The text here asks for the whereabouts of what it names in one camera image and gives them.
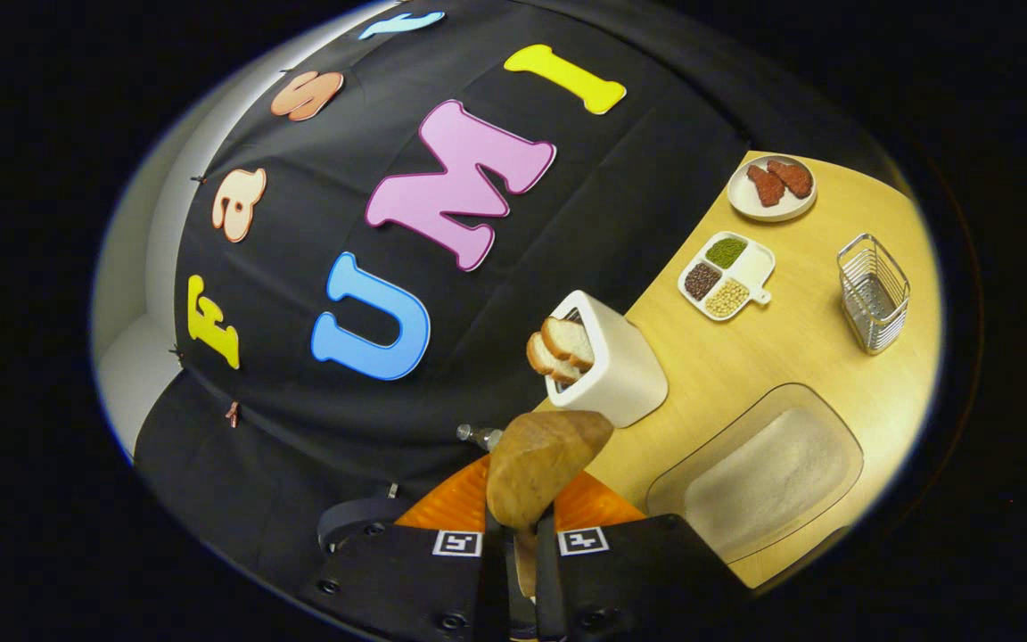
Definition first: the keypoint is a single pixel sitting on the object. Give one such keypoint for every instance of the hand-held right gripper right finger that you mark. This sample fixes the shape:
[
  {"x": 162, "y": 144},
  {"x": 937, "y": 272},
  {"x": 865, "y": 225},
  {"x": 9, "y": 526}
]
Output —
[{"x": 638, "y": 580}]

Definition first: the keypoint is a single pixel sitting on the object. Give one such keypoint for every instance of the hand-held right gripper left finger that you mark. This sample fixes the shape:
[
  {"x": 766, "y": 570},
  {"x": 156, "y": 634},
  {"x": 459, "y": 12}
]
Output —
[{"x": 406, "y": 580}]

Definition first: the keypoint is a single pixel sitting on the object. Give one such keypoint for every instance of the clear plastic rice container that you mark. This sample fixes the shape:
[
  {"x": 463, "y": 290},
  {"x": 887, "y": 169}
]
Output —
[{"x": 683, "y": 481}]

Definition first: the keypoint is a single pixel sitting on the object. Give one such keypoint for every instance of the wooden spoon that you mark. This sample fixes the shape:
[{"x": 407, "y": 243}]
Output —
[{"x": 540, "y": 464}]

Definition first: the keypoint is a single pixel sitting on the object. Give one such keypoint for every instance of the white toaster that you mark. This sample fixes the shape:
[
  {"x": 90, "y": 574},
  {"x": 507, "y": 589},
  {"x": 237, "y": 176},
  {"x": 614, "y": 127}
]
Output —
[{"x": 629, "y": 374}]

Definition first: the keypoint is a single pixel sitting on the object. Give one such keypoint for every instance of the toasted bread slice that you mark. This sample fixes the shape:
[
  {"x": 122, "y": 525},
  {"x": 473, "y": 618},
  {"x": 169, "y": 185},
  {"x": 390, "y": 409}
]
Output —
[
  {"x": 570, "y": 343},
  {"x": 547, "y": 361}
]

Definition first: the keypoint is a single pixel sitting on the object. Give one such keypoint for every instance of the copper cloth clip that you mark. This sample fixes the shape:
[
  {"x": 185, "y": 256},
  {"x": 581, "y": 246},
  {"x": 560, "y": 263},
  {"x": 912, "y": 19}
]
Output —
[{"x": 233, "y": 414}]

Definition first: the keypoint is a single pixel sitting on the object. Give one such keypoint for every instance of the white divided dish of beans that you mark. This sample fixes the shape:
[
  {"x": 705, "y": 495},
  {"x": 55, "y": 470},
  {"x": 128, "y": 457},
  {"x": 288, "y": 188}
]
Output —
[{"x": 752, "y": 263}]

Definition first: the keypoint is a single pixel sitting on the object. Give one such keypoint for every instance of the round white plate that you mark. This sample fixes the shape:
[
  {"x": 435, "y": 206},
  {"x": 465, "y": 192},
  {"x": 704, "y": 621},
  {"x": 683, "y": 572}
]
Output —
[{"x": 772, "y": 212}]

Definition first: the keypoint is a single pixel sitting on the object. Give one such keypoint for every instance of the red meat slice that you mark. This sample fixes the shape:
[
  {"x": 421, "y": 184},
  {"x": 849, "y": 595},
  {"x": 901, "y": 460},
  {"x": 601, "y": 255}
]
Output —
[
  {"x": 790, "y": 176},
  {"x": 767, "y": 185}
]

